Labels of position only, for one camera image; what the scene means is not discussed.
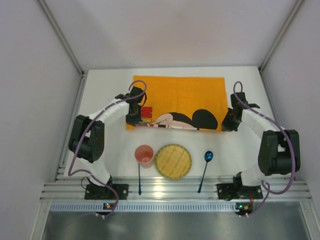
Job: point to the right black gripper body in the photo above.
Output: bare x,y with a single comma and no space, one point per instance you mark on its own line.
228,123

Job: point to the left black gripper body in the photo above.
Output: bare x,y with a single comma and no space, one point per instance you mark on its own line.
133,119

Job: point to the pink plastic cup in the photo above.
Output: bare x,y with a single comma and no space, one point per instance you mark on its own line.
144,155

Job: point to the orange cartoon mouse placemat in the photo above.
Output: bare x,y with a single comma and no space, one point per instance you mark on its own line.
184,103

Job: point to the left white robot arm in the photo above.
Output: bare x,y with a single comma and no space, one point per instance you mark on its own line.
87,139

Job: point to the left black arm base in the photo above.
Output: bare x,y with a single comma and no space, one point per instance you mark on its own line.
98,192

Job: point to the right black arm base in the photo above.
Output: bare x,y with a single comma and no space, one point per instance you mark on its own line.
230,191

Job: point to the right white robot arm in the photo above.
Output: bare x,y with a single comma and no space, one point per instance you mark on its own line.
279,151

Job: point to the blue metallic spoon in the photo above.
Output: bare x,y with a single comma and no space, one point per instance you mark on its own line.
208,156

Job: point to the round woven bamboo plate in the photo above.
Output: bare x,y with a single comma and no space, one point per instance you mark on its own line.
173,161

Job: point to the blue metallic fork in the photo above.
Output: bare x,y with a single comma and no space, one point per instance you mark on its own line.
139,180

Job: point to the aluminium front rail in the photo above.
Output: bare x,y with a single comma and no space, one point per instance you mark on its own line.
161,189

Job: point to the slotted grey cable duct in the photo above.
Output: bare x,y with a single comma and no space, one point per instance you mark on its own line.
148,207

